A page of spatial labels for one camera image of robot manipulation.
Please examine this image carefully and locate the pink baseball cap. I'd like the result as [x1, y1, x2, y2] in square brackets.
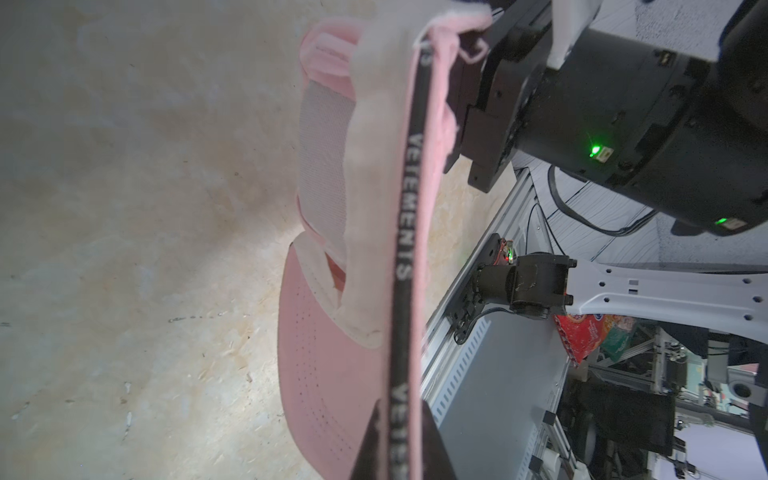
[277, 1, 493, 479]

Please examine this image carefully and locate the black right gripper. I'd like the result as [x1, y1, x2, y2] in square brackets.
[448, 1, 767, 236]

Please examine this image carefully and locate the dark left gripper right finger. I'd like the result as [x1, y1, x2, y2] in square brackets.
[421, 400, 457, 480]

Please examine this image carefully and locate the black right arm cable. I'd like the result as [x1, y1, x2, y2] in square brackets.
[524, 165, 659, 259]

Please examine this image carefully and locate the aluminium front rail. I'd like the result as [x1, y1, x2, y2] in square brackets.
[421, 168, 538, 425]

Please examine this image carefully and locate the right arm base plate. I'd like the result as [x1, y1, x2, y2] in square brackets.
[444, 233, 514, 345]

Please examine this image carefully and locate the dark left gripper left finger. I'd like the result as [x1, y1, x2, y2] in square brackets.
[350, 400, 381, 480]

